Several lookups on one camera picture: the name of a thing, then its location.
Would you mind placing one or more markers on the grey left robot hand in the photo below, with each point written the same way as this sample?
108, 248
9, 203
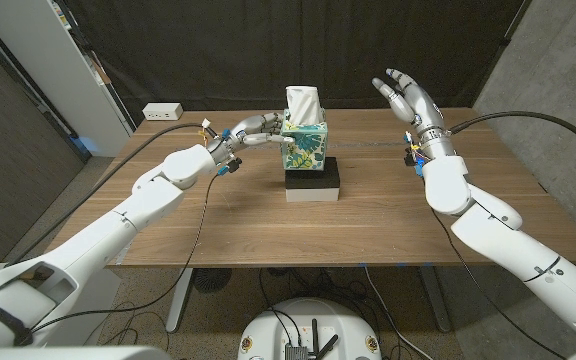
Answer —
240, 135

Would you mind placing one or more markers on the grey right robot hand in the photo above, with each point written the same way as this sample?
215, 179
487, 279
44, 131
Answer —
423, 110

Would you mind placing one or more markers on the teal floral tissue box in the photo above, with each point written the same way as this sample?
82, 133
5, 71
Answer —
304, 150

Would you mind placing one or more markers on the white tissue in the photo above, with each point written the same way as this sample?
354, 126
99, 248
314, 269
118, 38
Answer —
303, 105

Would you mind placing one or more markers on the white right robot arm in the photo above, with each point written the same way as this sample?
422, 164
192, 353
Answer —
508, 235

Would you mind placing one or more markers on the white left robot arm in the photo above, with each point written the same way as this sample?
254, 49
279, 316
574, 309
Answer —
118, 225

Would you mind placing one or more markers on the black and white box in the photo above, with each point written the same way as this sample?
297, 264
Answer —
313, 180

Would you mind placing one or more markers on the white power strip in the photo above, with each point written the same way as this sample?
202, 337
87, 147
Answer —
163, 111

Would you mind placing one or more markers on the black curtain backdrop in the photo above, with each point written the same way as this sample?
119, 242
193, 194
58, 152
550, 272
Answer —
218, 50

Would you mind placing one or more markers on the black round floor fan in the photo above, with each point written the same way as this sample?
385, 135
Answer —
211, 279

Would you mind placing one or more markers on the white table leg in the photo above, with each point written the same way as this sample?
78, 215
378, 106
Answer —
180, 300

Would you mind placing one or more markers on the grey table leg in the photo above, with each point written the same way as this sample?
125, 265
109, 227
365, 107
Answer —
435, 300

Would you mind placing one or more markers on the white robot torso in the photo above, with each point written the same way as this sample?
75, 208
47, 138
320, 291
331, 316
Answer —
308, 315

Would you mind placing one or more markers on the white cabinet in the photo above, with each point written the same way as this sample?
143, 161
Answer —
43, 65

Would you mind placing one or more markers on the black router with antennas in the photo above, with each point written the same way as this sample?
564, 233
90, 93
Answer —
313, 345

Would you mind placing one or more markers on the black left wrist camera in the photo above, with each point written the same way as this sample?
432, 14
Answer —
234, 165

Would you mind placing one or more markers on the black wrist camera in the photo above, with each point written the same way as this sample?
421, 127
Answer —
234, 165
410, 159

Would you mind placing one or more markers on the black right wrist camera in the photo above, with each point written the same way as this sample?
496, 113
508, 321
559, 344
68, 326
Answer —
410, 159

